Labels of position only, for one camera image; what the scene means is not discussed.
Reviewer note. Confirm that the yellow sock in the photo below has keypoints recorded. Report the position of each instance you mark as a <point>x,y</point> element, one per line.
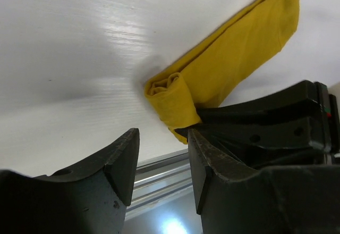
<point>205,75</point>

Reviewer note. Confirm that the aluminium mounting rail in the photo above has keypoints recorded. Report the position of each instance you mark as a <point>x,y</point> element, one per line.
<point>159,181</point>

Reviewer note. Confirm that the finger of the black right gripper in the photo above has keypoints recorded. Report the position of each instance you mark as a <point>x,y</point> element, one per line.
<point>292,102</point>
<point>288,135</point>

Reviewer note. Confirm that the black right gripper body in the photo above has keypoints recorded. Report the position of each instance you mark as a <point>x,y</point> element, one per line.
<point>330,123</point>

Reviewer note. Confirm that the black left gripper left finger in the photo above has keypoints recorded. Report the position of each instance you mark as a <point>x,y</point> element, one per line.
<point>90,196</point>

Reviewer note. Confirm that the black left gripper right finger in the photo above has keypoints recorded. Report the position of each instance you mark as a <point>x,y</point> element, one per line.
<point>231,197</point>

